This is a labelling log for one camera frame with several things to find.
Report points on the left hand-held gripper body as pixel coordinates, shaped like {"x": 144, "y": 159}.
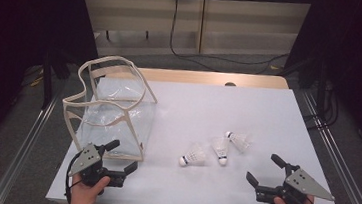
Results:
{"x": 88, "y": 160}

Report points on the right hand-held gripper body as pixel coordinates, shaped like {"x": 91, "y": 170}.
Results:
{"x": 305, "y": 184}

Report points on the clear plastic tote bag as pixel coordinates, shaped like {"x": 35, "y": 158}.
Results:
{"x": 110, "y": 122}

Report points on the white shuttlecock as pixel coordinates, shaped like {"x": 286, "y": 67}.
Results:
{"x": 240, "y": 140}
{"x": 193, "y": 156}
{"x": 220, "y": 149}

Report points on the person's left hand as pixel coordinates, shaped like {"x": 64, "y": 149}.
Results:
{"x": 84, "y": 196}

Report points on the black metal stand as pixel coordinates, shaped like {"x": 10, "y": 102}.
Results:
{"x": 48, "y": 79}
{"x": 321, "y": 88}

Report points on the white table mat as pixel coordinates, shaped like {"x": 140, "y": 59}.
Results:
{"x": 201, "y": 110}

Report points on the yellow tape piece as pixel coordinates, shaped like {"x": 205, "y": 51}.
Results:
{"x": 37, "y": 81}
{"x": 274, "y": 67}

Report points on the wooden table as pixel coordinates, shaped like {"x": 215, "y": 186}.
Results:
{"x": 204, "y": 77}

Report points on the beige wooden counter cabinet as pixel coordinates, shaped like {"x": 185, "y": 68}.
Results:
{"x": 244, "y": 17}

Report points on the metal floor rail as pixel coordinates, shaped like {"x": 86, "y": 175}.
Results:
{"x": 340, "y": 164}
{"x": 21, "y": 160}

